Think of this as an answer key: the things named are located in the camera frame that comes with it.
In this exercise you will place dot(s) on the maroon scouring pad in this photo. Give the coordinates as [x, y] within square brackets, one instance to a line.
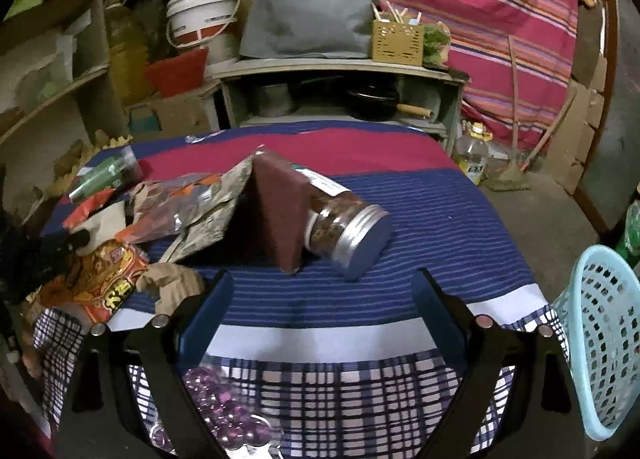
[272, 209]

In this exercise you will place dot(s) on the brown cardboard box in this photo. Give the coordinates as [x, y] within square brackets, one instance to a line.
[180, 114]

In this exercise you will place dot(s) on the white plastic bucket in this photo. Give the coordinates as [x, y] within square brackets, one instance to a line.
[202, 21]

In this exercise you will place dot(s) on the clear bag of purple beads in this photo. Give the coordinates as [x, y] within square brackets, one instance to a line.
[220, 404]

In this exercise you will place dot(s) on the wooden kitchen cabinet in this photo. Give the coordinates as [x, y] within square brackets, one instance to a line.
[450, 104]

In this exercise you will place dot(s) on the orange snack packet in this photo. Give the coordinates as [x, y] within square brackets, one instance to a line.
[107, 279]

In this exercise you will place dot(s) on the large yellow oil bottle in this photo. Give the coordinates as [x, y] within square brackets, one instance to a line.
[125, 54]

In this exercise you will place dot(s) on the red torn wrapper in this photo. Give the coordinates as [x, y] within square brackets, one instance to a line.
[87, 209]

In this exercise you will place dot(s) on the bamboo chopstick holder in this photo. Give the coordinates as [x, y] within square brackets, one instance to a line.
[395, 41]

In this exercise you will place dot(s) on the blue and white plaid cloth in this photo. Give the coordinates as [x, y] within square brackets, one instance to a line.
[340, 399]

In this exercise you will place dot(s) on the clear wrapper with orange print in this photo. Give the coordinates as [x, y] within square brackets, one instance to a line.
[165, 209]

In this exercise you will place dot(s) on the oil bottle with yellow label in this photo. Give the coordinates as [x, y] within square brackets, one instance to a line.
[472, 156]

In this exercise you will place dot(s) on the grey fabric cover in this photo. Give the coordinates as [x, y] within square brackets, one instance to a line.
[310, 9]

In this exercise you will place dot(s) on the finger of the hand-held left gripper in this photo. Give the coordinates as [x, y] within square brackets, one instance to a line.
[62, 243]

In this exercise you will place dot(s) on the wooden wall shelf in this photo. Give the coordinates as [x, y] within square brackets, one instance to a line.
[45, 104]

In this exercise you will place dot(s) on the green leafy vegetables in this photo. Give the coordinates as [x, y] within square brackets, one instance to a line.
[436, 41]

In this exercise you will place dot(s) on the white paper piece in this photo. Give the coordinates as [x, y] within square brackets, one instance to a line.
[107, 224]

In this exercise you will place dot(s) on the green plastic bottle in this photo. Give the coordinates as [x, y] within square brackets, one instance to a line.
[102, 174]

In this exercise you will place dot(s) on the light blue plastic basket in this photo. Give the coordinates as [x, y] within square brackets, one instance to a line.
[602, 334]

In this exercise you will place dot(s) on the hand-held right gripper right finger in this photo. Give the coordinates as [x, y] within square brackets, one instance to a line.
[435, 314]

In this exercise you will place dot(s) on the cardboard pieces on wall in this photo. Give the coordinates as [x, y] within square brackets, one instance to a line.
[575, 139]

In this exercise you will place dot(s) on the blue and red striped cloth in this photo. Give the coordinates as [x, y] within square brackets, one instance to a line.
[440, 239]

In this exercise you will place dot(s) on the red plastic basin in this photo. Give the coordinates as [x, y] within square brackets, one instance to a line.
[177, 71]

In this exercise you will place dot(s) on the brown crumpled foil bag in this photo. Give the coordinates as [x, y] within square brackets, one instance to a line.
[210, 219]

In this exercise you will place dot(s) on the glass jar with metal lid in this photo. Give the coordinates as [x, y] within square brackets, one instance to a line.
[345, 229]

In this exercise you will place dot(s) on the crumpled brown paper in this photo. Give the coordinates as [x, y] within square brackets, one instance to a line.
[167, 284]

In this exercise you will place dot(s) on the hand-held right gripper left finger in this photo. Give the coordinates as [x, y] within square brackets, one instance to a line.
[207, 311]

